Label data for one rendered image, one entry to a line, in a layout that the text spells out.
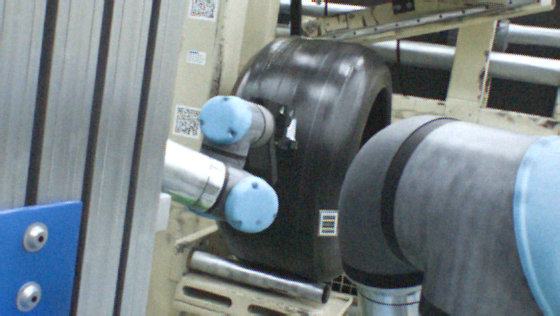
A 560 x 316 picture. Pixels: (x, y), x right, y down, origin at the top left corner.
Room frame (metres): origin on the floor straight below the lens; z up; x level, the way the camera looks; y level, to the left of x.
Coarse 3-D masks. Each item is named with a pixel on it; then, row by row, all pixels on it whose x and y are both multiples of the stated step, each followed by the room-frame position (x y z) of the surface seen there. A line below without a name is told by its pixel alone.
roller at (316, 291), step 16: (192, 256) 1.54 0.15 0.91; (208, 256) 1.53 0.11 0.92; (208, 272) 1.53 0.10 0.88; (224, 272) 1.50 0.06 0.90; (240, 272) 1.49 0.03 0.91; (256, 272) 1.48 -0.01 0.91; (272, 272) 1.48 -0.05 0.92; (272, 288) 1.47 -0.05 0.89; (288, 288) 1.45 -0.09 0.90; (304, 288) 1.44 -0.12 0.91; (320, 288) 1.43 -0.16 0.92
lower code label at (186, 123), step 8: (176, 112) 1.65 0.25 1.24; (184, 112) 1.64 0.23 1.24; (192, 112) 1.63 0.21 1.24; (176, 120) 1.65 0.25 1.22; (184, 120) 1.64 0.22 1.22; (192, 120) 1.63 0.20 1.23; (176, 128) 1.65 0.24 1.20; (184, 128) 1.64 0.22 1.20; (192, 128) 1.63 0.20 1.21; (192, 136) 1.63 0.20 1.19
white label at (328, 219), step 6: (324, 216) 1.33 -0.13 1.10; (330, 216) 1.33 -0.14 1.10; (336, 216) 1.33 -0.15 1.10; (324, 222) 1.33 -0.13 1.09; (330, 222) 1.33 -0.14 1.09; (336, 222) 1.33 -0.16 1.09; (324, 228) 1.34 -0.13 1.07; (330, 228) 1.34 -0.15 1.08; (336, 228) 1.34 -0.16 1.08; (318, 234) 1.34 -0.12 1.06; (324, 234) 1.34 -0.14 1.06; (330, 234) 1.34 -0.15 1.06; (336, 234) 1.34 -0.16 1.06
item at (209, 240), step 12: (216, 228) 1.69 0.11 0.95; (180, 240) 1.53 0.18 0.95; (192, 240) 1.55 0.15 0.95; (204, 240) 1.61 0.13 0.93; (216, 240) 1.69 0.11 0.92; (180, 252) 1.50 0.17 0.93; (216, 252) 1.70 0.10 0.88; (228, 252) 1.78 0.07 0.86; (180, 264) 1.50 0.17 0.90; (180, 276) 1.51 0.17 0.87
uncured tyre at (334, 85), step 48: (288, 48) 1.50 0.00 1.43; (336, 48) 1.50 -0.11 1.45; (240, 96) 1.42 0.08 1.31; (288, 96) 1.38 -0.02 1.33; (336, 96) 1.37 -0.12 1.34; (384, 96) 1.66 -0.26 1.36; (336, 144) 1.33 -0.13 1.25; (288, 192) 1.33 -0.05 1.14; (336, 192) 1.33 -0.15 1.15; (240, 240) 1.43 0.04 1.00; (288, 240) 1.37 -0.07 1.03; (336, 240) 1.37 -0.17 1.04
